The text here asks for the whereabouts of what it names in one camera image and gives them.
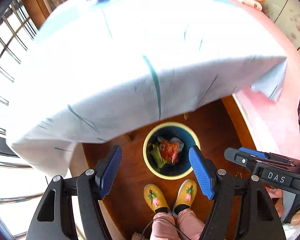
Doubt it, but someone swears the pink red snack box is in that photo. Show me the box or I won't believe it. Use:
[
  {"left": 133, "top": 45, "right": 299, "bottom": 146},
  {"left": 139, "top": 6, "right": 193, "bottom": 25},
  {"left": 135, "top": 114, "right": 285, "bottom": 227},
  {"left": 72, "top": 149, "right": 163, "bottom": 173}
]
[{"left": 159, "top": 139, "right": 180, "bottom": 164}]

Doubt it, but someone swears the green paper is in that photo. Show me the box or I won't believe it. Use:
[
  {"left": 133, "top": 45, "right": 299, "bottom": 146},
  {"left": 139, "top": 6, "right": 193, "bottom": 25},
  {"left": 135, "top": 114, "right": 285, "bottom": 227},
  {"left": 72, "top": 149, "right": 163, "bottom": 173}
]
[{"left": 150, "top": 145, "right": 166, "bottom": 168}]

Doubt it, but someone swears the yellow rimmed blue trash bin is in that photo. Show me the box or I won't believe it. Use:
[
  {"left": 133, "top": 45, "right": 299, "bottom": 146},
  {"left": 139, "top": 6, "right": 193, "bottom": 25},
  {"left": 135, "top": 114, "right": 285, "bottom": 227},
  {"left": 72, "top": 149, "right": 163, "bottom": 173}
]
[{"left": 142, "top": 122, "right": 200, "bottom": 180}]

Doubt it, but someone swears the person right hand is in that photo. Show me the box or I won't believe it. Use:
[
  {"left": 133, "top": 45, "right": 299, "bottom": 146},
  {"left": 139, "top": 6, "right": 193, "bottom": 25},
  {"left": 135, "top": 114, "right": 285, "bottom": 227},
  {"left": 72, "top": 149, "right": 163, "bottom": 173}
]
[{"left": 266, "top": 186, "right": 300, "bottom": 226}]

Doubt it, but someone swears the pink bed sheet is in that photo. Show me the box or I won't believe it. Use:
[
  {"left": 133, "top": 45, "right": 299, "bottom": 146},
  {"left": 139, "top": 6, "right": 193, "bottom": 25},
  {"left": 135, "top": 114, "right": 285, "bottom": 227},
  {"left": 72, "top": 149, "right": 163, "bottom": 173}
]
[{"left": 222, "top": 0, "right": 300, "bottom": 159}]

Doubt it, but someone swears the right yellow slipper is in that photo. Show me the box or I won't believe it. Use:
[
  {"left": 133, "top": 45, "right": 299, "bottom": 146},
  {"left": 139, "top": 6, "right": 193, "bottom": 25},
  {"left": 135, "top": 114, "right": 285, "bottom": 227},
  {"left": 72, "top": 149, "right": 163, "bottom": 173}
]
[{"left": 172, "top": 179, "right": 197, "bottom": 217}]

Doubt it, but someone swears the yellow slipper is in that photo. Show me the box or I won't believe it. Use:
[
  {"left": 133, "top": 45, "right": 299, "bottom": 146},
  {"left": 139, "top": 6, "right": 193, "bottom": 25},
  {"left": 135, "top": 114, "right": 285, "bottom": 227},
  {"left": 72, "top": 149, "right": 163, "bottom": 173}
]
[
  {"left": 172, "top": 179, "right": 197, "bottom": 217},
  {"left": 143, "top": 184, "right": 171, "bottom": 215}
]

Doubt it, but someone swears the pink trouser right leg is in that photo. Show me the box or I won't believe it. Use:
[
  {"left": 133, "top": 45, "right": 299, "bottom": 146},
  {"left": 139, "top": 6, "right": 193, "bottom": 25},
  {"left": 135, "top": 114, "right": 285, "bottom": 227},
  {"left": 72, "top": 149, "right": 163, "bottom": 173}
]
[{"left": 178, "top": 209, "right": 205, "bottom": 240}]

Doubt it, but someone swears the pink trouser leg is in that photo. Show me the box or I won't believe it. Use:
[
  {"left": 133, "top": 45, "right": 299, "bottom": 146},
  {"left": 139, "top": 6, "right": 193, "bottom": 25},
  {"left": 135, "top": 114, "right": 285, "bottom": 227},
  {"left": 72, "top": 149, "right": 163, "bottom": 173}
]
[
  {"left": 178, "top": 209, "right": 205, "bottom": 240},
  {"left": 150, "top": 212, "right": 179, "bottom": 239}
]

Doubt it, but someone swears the left yellow slipper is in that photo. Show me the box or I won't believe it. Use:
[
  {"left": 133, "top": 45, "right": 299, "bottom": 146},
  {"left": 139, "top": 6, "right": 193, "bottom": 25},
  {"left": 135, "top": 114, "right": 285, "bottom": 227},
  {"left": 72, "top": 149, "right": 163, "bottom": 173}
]
[{"left": 143, "top": 184, "right": 171, "bottom": 215}]

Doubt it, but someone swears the pink trouser left leg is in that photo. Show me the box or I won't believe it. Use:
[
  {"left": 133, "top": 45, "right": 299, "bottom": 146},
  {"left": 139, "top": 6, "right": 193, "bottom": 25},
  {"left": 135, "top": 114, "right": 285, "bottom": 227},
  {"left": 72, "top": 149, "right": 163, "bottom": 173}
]
[{"left": 150, "top": 212, "right": 179, "bottom": 239}]

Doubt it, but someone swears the floral white teal tablecloth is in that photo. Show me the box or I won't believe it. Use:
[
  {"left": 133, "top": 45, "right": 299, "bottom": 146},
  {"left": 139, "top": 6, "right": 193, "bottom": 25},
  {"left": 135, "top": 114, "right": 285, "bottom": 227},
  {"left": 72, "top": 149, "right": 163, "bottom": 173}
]
[{"left": 6, "top": 0, "right": 287, "bottom": 176}]

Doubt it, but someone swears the window metal grille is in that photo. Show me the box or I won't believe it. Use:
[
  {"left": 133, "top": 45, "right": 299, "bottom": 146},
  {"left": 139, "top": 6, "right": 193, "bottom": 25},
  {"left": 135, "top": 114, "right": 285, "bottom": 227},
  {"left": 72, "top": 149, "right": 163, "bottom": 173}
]
[{"left": 0, "top": 0, "right": 47, "bottom": 239}]

